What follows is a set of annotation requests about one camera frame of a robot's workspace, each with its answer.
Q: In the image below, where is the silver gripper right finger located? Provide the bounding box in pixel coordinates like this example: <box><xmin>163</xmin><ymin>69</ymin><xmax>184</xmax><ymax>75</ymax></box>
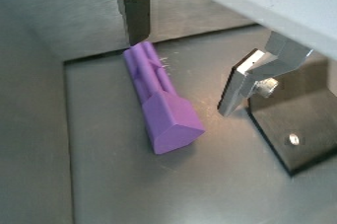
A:
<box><xmin>217</xmin><ymin>32</ymin><xmax>313</xmax><ymax>116</ymax></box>

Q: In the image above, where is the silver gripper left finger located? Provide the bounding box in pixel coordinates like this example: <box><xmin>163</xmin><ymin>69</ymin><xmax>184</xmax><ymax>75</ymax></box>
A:
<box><xmin>117</xmin><ymin>0</ymin><xmax>151</xmax><ymax>45</ymax></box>

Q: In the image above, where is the purple three prong object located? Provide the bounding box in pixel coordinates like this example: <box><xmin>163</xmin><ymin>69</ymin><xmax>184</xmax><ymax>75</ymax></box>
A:
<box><xmin>124</xmin><ymin>41</ymin><xmax>205</xmax><ymax>154</ymax></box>

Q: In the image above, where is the dark curved fixture block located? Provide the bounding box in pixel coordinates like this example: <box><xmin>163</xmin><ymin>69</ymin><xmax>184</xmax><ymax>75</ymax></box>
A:
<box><xmin>248</xmin><ymin>59</ymin><xmax>337</xmax><ymax>176</ymax></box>

